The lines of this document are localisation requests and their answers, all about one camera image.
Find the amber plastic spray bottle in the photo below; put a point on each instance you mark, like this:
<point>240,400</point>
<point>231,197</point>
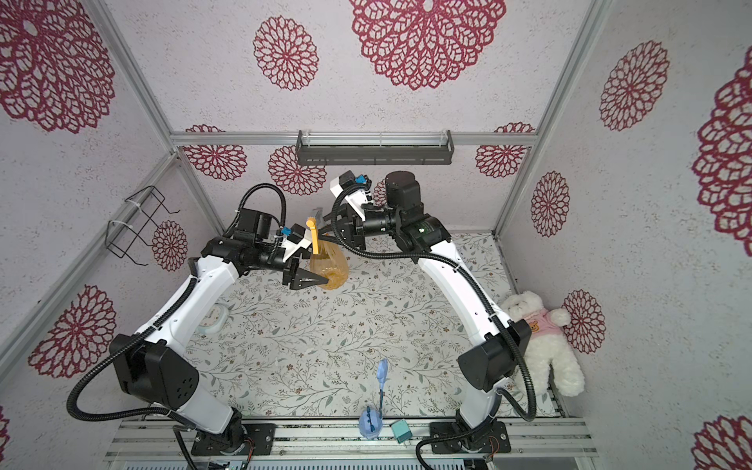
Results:
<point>331,263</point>

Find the white teddy bear pink shirt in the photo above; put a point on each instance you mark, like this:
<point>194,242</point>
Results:
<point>549,352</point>

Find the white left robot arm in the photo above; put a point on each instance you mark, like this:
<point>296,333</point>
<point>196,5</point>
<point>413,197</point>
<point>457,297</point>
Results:
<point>151,364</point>

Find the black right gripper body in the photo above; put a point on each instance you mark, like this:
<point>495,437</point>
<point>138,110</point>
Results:
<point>352,233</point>

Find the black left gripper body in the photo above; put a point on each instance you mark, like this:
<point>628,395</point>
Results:
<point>274,258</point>

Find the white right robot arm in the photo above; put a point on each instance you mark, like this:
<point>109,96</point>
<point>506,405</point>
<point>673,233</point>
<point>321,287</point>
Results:
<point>494,368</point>

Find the black wire wall rack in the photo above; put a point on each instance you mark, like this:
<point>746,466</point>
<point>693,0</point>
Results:
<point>141,208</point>

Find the blue spray nozzle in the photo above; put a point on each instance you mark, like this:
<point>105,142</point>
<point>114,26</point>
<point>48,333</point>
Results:
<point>382,375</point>

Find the black wall shelf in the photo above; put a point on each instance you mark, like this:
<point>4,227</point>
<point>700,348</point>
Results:
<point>374,149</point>

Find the white round clock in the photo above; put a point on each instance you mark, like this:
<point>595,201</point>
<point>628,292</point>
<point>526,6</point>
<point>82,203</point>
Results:
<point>213,321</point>

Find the teal power adapter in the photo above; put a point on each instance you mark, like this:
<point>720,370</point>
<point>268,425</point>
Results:
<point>401,431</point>

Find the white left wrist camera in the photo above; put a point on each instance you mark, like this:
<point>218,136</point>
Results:
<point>296,242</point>

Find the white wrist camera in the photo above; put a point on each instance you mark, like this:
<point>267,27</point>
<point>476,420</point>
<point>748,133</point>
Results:
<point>355,193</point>
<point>296,242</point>

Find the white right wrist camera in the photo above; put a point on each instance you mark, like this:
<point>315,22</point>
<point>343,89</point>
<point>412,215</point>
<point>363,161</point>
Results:
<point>355,193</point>

